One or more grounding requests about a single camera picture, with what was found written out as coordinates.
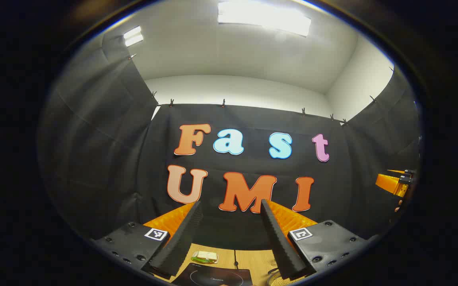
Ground steel pot with black handle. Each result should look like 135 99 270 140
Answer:
267 268 306 286

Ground small ceiling light panel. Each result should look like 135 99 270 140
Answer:
123 26 144 47

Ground black induction cooktop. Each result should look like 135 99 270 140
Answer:
171 262 252 286

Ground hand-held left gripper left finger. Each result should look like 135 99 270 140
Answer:
94 201 205 278

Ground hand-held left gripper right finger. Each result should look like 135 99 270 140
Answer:
260 199 378 280

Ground row of black cloth clips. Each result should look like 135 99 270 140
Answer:
129 54 394 126

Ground sandwich on white plate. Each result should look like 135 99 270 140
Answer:
192 250 219 265

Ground large ceiling light panel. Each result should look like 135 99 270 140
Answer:
218 1 312 37

